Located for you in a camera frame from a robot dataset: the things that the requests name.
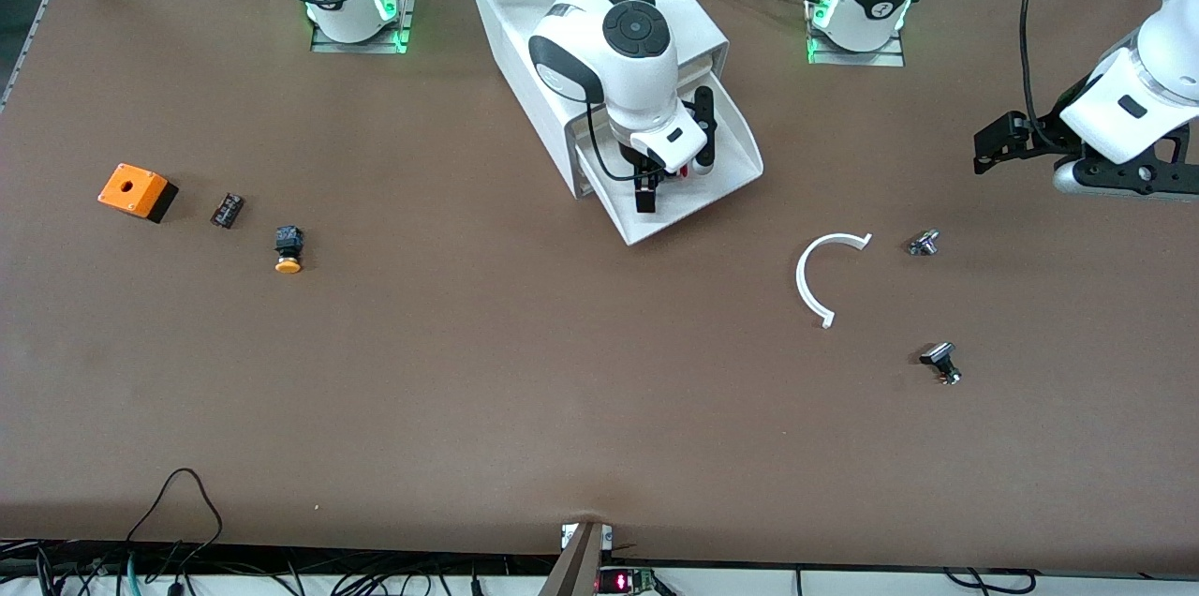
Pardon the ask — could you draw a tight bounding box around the looped black cable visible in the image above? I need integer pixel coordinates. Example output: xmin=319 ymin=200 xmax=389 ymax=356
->
xmin=126 ymin=468 xmax=224 ymax=569

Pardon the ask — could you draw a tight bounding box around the aluminium table edge rail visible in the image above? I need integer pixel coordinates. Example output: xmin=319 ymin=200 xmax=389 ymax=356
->
xmin=0 ymin=0 xmax=67 ymax=110

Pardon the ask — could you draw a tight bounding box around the orange push button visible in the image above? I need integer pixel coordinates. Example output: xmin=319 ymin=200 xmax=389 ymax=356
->
xmin=274 ymin=226 xmax=305 ymax=276

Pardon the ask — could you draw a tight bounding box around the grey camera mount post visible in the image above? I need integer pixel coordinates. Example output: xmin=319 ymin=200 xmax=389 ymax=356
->
xmin=539 ymin=521 xmax=605 ymax=596

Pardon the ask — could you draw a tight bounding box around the device with red display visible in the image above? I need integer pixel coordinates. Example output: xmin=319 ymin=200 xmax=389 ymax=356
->
xmin=597 ymin=566 xmax=657 ymax=595

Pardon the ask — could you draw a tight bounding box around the lower silver metal part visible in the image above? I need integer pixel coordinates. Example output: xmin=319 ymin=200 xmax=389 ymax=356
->
xmin=919 ymin=342 xmax=963 ymax=386

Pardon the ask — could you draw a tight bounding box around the white semicircular bracket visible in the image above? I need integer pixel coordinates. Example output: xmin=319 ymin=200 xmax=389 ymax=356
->
xmin=795 ymin=232 xmax=874 ymax=330

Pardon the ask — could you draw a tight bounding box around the orange button enclosure box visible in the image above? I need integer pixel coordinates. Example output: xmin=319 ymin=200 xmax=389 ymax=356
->
xmin=97 ymin=163 xmax=180 ymax=224

